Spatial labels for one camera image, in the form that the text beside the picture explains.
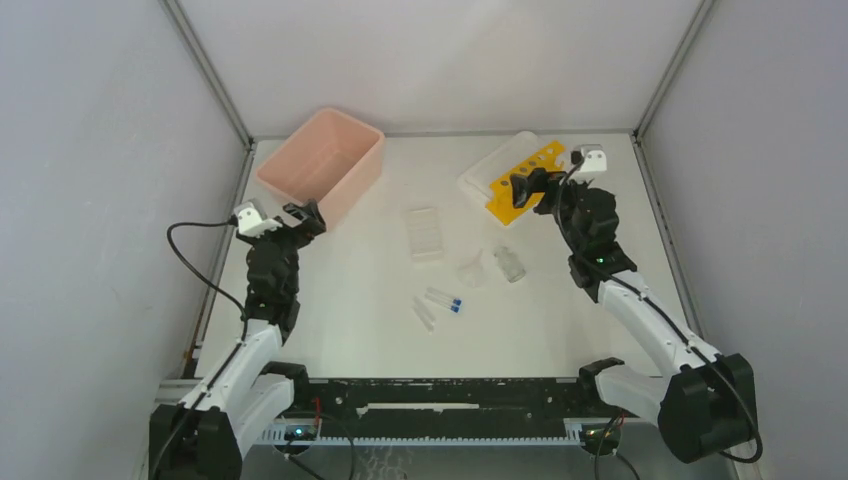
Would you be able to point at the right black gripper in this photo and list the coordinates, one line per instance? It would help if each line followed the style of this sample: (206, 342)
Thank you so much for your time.
(540, 180)

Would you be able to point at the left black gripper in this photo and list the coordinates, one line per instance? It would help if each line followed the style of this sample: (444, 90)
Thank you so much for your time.
(307, 215)

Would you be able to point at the translucent white bin lid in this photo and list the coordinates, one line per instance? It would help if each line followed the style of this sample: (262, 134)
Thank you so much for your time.
(475, 181)

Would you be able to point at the yellow test tube rack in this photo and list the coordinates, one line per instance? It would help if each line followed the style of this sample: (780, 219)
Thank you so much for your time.
(523, 186)

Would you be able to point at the pink plastic storage bin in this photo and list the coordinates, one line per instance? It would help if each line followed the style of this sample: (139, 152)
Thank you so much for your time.
(333, 159)

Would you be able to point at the small clear glass bottle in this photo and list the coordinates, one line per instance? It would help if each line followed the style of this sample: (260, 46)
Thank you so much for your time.
(509, 264)

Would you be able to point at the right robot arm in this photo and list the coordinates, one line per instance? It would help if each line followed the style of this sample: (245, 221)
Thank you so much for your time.
(702, 402)

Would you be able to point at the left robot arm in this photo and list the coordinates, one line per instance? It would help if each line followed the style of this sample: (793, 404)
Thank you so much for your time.
(209, 431)

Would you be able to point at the clear well plate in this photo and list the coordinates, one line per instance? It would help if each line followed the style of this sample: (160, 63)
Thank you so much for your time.
(424, 234)

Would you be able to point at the blue capped tube upper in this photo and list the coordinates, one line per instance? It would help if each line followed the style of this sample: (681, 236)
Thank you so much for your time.
(443, 294)

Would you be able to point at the blue capped tube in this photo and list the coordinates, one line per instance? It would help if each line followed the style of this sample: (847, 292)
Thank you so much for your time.
(443, 294)
(441, 303)

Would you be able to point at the blue capped tube lower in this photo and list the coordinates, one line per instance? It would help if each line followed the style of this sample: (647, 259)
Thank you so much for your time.
(441, 303)

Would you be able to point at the clear tube right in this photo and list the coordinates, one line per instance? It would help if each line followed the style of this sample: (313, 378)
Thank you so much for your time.
(419, 303)

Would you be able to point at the clear tube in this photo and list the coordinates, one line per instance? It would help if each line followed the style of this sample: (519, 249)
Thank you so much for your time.
(424, 319)
(419, 303)

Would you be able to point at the clear tube left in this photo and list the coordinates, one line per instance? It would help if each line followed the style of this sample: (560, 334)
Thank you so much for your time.
(424, 319)

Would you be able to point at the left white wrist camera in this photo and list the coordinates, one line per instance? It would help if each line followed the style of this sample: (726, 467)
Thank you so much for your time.
(252, 221)

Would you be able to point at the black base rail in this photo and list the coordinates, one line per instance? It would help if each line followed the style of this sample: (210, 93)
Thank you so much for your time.
(464, 411)

